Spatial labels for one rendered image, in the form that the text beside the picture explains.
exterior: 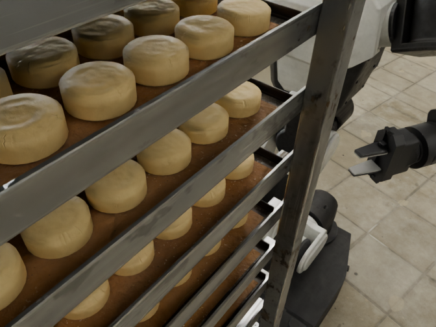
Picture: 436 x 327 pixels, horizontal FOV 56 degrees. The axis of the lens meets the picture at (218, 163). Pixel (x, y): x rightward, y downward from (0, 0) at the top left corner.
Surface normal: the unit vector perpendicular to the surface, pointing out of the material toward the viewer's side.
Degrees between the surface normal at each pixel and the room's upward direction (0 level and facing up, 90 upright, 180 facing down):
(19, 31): 90
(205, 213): 0
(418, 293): 0
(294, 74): 90
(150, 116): 90
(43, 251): 90
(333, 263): 0
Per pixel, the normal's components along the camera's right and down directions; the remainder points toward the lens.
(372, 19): 0.11, 0.59
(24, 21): 0.78, 0.43
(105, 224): 0.03, -0.75
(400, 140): 0.29, -0.08
